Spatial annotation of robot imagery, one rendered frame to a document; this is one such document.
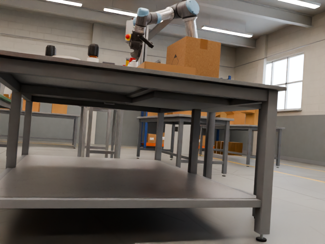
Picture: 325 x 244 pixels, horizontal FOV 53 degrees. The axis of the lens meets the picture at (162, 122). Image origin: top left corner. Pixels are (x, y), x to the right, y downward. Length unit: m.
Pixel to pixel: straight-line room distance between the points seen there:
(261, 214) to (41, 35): 9.34
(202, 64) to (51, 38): 8.71
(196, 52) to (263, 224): 1.04
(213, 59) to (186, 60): 0.18
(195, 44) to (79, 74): 0.80
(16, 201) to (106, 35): 9.37
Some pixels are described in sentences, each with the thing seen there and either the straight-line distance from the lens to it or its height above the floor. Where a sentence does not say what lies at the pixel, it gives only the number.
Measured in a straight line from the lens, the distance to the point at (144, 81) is 1.55.
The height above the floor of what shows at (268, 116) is 0.67.
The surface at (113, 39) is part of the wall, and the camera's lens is 10.66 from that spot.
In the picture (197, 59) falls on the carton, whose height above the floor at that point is 0.99.
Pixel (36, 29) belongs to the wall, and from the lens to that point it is 10.55.
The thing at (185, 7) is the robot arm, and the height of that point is 1.48.
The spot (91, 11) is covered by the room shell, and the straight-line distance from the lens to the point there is 9.51.
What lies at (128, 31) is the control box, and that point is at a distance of 2.88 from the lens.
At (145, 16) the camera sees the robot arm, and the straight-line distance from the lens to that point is 2.24.
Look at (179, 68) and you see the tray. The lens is 1.60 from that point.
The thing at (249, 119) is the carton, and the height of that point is 0.91.
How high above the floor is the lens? 0.55
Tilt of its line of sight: 2 degrees up
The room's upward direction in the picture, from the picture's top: 4 degrees clockwise
